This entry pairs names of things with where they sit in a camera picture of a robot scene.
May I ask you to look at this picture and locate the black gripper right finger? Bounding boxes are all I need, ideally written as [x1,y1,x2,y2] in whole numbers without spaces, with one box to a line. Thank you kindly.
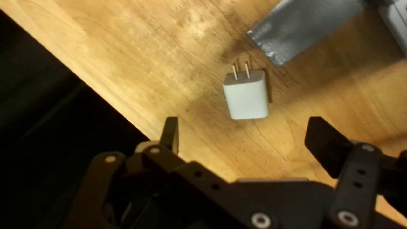
[304,117,352,178]

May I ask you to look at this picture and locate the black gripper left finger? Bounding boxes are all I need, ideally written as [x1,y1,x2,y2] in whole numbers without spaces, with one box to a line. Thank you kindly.
[159,117,179,154]

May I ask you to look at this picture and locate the white charging block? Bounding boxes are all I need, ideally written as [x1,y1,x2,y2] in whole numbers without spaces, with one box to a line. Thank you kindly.
[223,63,268,119]

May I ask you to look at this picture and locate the white power strip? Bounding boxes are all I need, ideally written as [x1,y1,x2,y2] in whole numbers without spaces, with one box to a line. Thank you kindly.
[378,0,407,56]

